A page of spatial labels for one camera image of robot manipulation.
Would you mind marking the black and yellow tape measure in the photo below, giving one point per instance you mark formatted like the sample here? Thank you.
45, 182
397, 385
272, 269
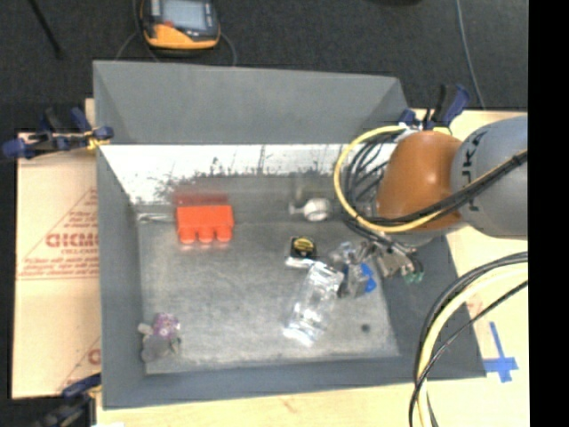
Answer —
302, 249

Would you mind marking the clear plastic bottle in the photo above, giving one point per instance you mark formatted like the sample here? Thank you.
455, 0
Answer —
311, 305

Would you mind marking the brown cardboard board, red print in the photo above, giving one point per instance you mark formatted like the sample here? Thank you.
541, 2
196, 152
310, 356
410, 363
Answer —
53, 220

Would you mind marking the purple and grey toy animal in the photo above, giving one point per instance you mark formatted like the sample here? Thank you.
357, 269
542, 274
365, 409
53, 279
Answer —
159, 336

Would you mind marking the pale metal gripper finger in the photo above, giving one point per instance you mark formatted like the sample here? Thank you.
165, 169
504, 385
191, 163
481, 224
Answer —
346, 252
349, 284

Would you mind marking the orange toy building block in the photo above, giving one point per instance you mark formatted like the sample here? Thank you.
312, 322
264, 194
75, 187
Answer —
204, 220

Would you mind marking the grey metal bin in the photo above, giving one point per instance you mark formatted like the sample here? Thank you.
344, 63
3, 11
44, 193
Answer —
231, 292

